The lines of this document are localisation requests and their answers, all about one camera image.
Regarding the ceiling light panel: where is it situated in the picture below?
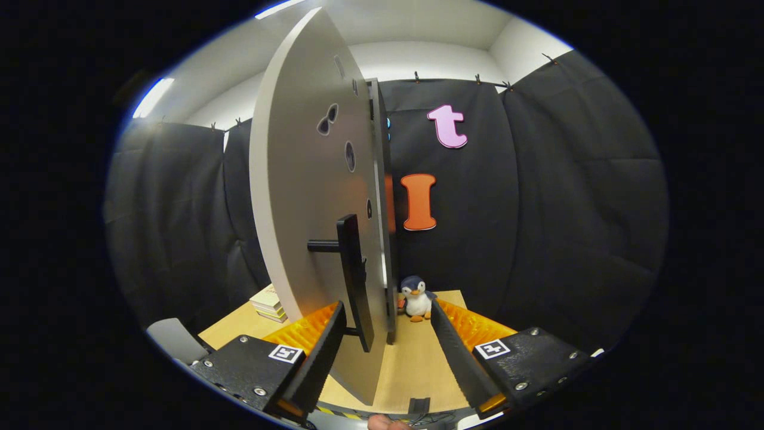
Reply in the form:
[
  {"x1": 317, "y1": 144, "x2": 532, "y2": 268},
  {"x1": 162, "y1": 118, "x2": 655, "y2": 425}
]
[
  {"x1": 255, "y1": 0, "x2": 308, "y2": 20},
  {"x1": 132, "y1": 78, "x2": 175, "y2": 119}
]

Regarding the black backdrop cloth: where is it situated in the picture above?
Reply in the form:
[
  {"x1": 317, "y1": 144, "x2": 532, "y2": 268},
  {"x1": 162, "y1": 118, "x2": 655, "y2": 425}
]
[{"x1": 104, "y1": 51, "x2": 669, "y2": 359}]

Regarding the row of black cloth clips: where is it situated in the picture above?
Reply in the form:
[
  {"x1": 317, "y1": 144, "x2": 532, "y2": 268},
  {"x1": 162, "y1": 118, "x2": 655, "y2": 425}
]
[{"x1": 156, "y1": 53, "x2": 557, "y2": 132}]

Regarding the beige shoe cabinet door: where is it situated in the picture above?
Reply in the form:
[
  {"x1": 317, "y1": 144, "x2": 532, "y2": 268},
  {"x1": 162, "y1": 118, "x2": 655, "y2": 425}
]
[{"x1": 249, "y1": 7, "x2": 389, "y2": 407}]

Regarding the yellow black hazard tape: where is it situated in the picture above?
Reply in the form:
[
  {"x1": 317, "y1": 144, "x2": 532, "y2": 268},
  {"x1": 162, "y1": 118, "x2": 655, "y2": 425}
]
[{"x1": 315, "y1": 405, "x2": 362, "y2": 420}]

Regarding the penguin plush toy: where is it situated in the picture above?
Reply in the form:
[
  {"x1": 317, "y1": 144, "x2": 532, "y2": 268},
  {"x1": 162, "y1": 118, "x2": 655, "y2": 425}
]
[{"x1": 398, "y1": 275, "x2": 438, "y2": 323}]

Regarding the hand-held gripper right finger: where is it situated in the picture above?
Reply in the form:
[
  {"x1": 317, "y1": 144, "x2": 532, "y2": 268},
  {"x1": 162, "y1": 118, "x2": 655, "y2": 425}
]
[{"x1": 430, "y1": 299, "x2": 597, "y2": 419}]

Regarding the beige cover book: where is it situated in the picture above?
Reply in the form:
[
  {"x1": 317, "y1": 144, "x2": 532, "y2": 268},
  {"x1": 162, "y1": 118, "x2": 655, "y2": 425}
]
[{"x1": 249, "y1": 284, "x2": 281, "y2": 308}]

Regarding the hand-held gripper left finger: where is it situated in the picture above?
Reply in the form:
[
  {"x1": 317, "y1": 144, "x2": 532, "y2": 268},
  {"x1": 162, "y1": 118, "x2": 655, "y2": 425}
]
[{"x1": 190, "y1": 300, "x2": 348, "y2": 422}]

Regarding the grey shoe cabinet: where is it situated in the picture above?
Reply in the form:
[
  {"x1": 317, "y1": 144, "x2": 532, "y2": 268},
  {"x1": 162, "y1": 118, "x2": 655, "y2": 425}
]
[{"x1": 365, "y1": 78, "x2": 399, "y2": 346}]

